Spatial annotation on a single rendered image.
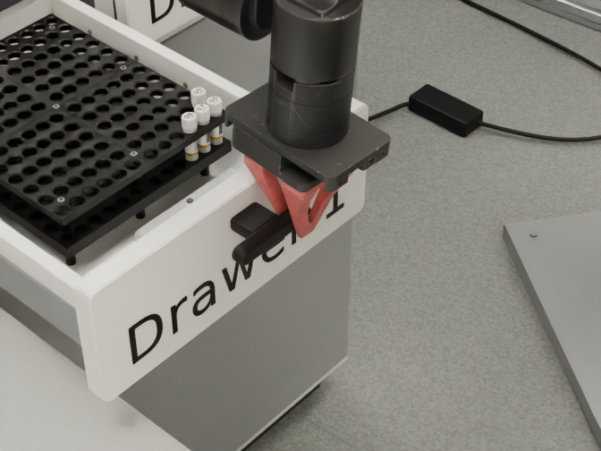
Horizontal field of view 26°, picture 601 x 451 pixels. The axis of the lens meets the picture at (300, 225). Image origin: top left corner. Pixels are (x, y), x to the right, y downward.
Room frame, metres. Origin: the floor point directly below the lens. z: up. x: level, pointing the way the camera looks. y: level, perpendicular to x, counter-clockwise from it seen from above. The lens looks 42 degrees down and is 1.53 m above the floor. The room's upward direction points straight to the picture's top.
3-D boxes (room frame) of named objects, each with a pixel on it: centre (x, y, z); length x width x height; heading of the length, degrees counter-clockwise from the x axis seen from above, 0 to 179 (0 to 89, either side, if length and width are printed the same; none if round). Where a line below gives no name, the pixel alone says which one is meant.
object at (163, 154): (0.79, 0.12, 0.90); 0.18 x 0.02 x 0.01; 138
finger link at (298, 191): (0.72, 0.00, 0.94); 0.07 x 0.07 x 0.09; 47
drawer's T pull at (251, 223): (0.70, 0.03, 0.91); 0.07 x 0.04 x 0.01; 138
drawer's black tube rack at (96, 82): (0.86, 0.20, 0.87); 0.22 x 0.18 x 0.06; 48
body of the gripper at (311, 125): (0.72, -0.01, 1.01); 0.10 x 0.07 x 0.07; 47
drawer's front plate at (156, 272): (0.72, 0.05, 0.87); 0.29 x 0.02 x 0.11; 138
